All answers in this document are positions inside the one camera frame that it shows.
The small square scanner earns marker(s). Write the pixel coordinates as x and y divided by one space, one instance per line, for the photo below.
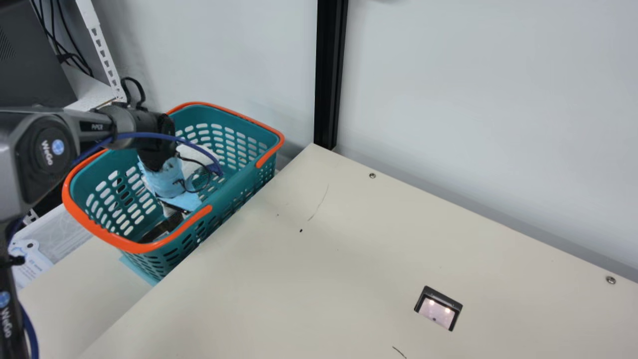
437 309

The dark grey box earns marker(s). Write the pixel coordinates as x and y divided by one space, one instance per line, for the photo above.
30 55

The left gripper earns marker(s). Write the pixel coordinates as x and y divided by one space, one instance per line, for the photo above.
164 179

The teal shopping basket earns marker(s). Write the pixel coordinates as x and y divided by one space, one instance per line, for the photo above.
234 174

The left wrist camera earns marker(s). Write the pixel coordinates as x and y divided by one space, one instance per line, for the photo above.
193 168

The white plastic packet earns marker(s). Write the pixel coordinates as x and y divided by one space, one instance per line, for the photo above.
50 239

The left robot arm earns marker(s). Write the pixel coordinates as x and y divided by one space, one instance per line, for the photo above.
40 149

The black post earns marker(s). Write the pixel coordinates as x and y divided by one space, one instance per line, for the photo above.
330 75

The white perforated shelf upright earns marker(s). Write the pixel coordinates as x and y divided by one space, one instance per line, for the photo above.
102 50

